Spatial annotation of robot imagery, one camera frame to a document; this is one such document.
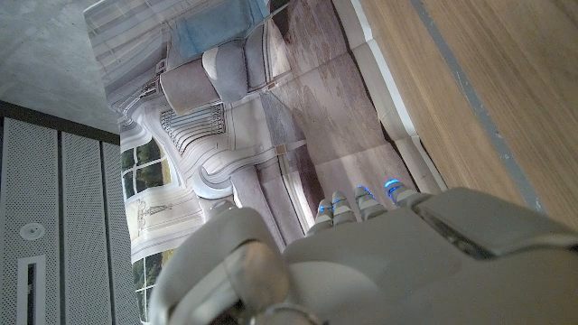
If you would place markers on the white ceiling slot vent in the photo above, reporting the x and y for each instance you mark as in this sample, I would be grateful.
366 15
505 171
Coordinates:
21 293

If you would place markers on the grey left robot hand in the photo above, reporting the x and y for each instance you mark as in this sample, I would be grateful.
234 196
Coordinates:
384 271

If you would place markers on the printed room backdrop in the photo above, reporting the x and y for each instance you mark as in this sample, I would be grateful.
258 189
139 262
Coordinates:
325 99

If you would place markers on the round white ceiling fixture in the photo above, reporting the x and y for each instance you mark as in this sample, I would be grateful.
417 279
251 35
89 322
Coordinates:
31 231

